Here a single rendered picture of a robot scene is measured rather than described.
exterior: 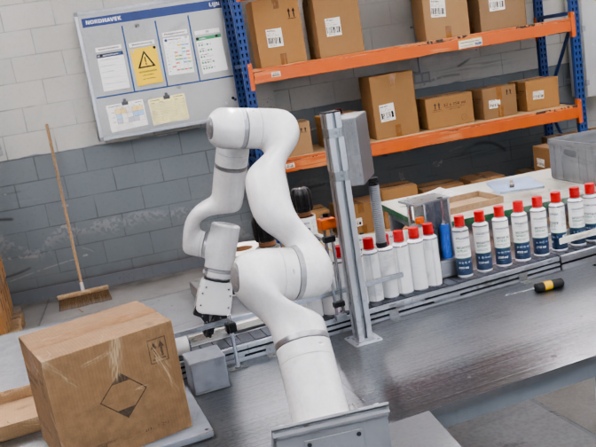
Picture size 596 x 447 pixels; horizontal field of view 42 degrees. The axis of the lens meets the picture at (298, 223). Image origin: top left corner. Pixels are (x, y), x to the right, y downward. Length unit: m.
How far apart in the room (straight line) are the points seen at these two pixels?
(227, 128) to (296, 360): 0.59
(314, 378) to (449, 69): 5.78
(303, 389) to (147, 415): 0.42
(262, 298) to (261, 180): 0.29
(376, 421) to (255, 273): 0.40
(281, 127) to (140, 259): 4.99
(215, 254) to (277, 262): 0.53
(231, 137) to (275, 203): 0.20
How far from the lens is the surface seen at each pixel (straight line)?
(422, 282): 2.46
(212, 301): 2.22
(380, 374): 2.04
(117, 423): 1.83
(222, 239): 2.18
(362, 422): 1.54
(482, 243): 2.56
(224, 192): 2.09
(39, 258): 6.83
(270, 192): 1.77
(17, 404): 2.36
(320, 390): 1.59
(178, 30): 6.53
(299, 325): 1.63
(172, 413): 1.87
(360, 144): 2.14
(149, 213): 6.72
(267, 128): 1.87
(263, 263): 1.67
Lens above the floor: 1.66
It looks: 12 degrees down
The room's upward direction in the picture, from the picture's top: 9 degrees counter-clockwise
